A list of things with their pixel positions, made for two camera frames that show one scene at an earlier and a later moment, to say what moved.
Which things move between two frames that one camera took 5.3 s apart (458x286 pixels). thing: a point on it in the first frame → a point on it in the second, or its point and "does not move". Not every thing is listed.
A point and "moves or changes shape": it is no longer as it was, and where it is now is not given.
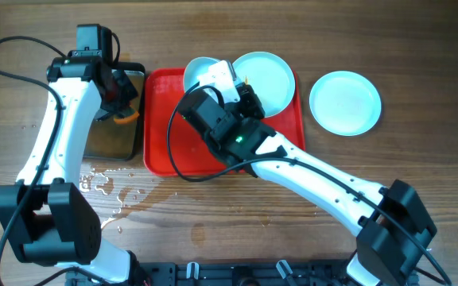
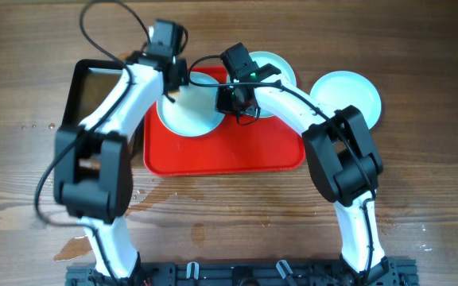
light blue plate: [196, 67] moves or changes shape
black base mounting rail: [278, 272] does not move
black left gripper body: [117, 98] → [184, 74]
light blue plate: [345, 103] does not move
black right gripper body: [250, 106] does not move
